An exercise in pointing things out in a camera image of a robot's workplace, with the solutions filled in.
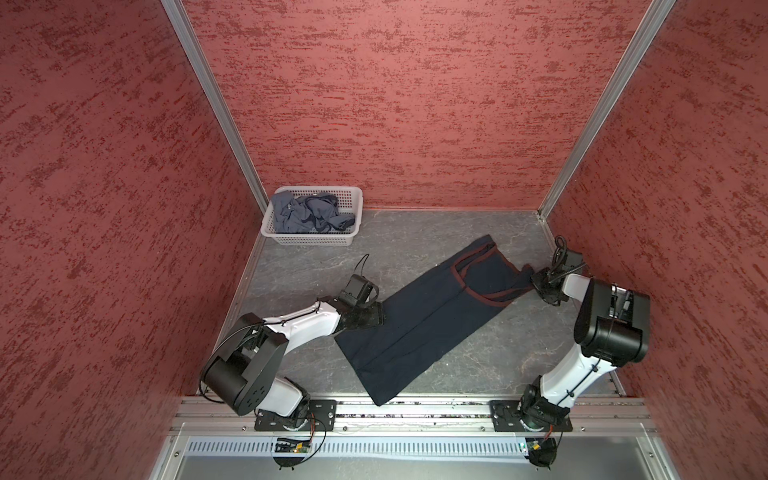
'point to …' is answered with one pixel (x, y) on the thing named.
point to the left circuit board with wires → (290, 452)
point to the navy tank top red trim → (429, 315)
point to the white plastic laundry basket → (349, 201)
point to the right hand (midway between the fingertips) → (530, 284)
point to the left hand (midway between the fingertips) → (378, 323)
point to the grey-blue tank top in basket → (317, 212)
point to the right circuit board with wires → (541, 452)
